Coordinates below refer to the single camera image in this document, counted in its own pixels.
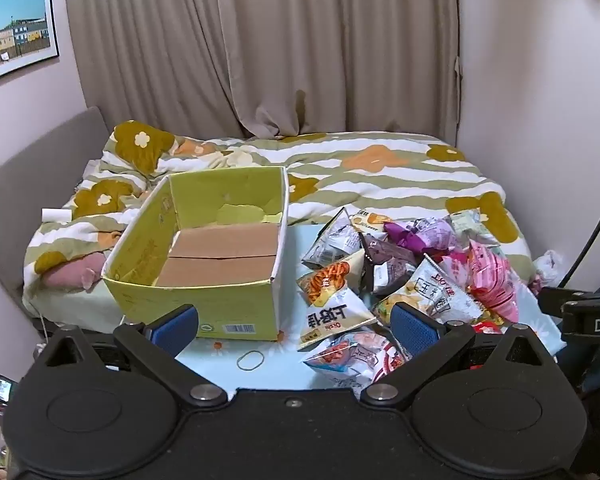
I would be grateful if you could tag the cheese stick snack bag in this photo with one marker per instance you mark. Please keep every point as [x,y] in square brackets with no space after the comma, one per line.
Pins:
[330,310]

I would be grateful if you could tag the framed wall picture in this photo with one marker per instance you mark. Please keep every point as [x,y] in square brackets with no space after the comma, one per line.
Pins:
[15,25]

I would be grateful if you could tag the purple snack bag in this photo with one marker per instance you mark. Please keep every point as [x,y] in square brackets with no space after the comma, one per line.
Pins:
[415,237]

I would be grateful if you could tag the grey white snack bag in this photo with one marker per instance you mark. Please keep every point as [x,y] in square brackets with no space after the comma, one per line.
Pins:
[332,242]

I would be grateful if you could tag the pink snack bag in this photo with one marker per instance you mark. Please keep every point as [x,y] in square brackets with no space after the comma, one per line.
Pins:
[490,275]

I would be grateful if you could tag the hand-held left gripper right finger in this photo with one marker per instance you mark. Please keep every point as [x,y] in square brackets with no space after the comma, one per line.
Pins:
[412,325]

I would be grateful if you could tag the white paper slip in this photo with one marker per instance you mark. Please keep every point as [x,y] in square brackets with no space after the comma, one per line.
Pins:
[55,214]

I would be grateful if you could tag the yellow-green cardboard box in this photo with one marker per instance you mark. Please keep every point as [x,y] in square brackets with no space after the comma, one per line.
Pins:
[205,305]

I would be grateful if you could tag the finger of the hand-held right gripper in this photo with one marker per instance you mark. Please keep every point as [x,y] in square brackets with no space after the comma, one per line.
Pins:
[550,299]

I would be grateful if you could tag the grey bed headboard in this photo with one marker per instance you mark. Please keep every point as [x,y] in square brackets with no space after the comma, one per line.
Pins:
[30,160]

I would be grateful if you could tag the floral striped duvet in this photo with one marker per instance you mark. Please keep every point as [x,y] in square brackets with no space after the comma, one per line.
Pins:
[380,175]

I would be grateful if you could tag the rubber band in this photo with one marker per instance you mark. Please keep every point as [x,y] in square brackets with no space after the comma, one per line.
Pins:
[238,360]

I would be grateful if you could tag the beige curtain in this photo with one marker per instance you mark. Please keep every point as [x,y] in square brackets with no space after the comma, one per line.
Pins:
[280,35]

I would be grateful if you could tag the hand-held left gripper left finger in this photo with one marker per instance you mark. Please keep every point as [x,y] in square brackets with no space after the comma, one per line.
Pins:
[177,327]

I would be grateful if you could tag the white plastic bag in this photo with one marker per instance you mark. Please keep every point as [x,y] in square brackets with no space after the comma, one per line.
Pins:
[550,262]

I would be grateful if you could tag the pile of mixed snack packets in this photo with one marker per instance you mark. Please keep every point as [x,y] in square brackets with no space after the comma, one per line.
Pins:
[430,290]

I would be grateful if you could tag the pale green snack bag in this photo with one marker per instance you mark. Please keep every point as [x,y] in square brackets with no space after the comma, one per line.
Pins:
[467,221]

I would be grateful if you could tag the smartphone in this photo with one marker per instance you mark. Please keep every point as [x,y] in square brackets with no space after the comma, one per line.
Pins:
[2,390]

